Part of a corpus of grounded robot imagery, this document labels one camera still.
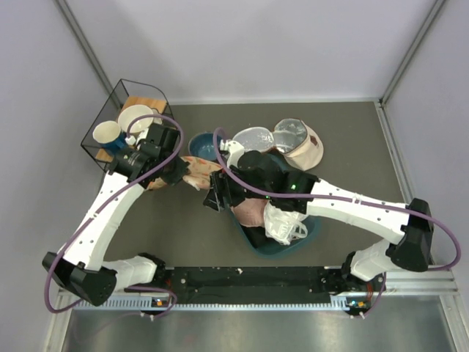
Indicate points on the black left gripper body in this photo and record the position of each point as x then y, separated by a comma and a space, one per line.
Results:
166, 156

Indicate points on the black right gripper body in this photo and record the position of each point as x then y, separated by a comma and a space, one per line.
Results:
237, 196

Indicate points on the floral mesh laundry bag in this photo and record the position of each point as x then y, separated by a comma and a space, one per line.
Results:
198, 176

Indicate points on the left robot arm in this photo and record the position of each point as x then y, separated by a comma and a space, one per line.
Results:
79, 266

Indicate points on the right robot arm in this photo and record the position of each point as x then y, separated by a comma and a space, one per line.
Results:
282, 200

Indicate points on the pink bra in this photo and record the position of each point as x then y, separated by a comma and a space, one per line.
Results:
250, 212

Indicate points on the white insulated lunch bag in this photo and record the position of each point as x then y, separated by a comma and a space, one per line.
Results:
299, 144

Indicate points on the white bra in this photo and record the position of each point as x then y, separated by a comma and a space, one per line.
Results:
283, 226

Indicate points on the white bowl underneath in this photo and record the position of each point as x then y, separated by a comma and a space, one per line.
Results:
157, 120

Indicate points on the dark blue ceramic bowl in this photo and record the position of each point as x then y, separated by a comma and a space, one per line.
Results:
201, 146

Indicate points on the cream ceramic bowl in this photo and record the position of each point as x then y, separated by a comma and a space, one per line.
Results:
130, 114

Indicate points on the black garment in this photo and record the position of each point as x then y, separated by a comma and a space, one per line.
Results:
256, 236

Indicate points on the blue mug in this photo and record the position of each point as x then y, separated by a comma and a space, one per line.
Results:
110, 137

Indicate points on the teal plastic basin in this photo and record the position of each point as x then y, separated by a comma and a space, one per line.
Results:
275, 249

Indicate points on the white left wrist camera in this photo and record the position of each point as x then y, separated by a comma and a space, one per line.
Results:
133, 141

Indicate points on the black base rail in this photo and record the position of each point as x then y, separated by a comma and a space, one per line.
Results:
256, 285

